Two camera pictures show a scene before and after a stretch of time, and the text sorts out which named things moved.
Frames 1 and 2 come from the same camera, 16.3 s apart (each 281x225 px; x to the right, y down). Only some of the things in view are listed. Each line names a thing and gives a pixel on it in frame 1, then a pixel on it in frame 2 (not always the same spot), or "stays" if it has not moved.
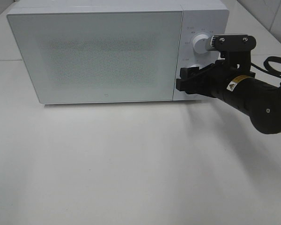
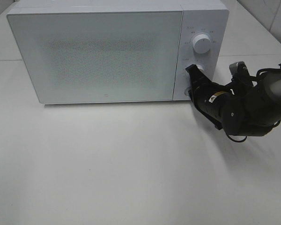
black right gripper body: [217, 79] to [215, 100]
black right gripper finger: [188, 71] to [197, 78]
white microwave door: [99, 57] stays
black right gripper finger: [190, 86] to [218, 125]
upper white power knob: [202, 43] stays
